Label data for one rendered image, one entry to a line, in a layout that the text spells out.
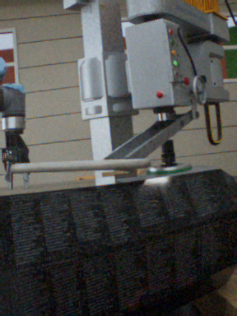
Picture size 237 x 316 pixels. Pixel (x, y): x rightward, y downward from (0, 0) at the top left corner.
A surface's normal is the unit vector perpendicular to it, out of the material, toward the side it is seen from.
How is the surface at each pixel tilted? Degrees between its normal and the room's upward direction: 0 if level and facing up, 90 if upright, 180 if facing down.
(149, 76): 90
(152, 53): 90
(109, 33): 90
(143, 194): 45
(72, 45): 90
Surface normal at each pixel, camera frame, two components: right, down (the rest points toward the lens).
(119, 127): 0.65, -0.02
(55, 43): 0.07, 0.04
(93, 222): 0.11, -0.69
